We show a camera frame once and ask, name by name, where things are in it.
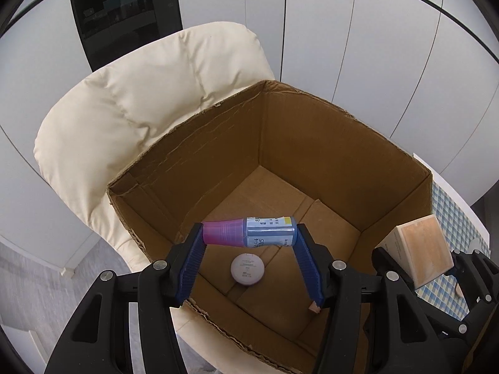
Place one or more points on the brown cardboard box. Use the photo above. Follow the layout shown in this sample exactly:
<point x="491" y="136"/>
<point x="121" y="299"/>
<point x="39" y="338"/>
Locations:
<point x="312" y="144"/>

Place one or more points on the beige square carton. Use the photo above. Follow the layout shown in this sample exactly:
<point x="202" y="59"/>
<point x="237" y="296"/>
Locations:
<point x="425" y="249"/>

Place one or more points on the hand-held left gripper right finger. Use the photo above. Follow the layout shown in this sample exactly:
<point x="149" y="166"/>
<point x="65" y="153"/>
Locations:
<point x="310" y="265"/>

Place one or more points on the cream padded chair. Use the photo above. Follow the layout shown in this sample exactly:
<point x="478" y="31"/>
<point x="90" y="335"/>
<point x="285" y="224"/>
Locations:
<point x="136" y="97"/>

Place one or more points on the blue yellow checkered tablecloth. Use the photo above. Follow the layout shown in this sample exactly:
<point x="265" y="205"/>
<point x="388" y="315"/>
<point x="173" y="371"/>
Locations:
<point x="448" y="202"/>

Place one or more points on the white round powder compact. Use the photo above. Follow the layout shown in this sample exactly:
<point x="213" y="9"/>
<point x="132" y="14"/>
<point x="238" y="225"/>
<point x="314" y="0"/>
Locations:
<point x="247" y="268"/>

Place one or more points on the blue bottle with pink cap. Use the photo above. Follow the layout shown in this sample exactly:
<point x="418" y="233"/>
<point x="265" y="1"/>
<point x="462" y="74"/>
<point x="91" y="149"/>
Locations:
<point x="265" y="232"/>

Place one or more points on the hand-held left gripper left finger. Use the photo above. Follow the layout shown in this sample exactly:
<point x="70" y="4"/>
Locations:
<point x="191" y="265"/>

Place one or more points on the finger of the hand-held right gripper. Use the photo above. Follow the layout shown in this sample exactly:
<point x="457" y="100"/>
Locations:
<point x="384" y="263"/>
<point x="473" y="276"/>

